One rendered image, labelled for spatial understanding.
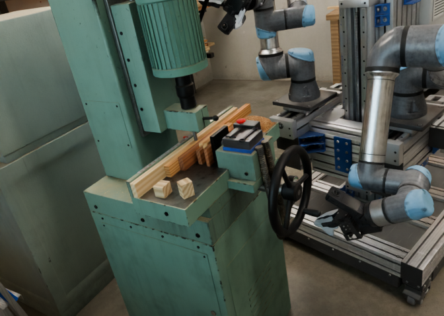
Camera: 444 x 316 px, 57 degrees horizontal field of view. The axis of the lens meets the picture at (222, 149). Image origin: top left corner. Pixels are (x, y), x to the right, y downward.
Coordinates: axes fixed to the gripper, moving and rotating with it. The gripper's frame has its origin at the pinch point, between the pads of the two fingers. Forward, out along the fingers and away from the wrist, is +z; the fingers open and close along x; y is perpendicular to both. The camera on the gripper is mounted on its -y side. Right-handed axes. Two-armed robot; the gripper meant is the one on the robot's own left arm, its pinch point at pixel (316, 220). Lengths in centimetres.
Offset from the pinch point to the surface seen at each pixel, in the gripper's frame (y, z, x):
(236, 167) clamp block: -29.4, 7.0, -8.0
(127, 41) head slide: -80, 17, -6
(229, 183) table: -26.3, 11.3, -10.5
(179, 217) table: -29.9, 13.3, -31.4
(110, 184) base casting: -46, 58, -18
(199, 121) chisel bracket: -47.0, 14.2, -2.9
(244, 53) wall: -56, 224, 321
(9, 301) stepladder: -34, 84, -62
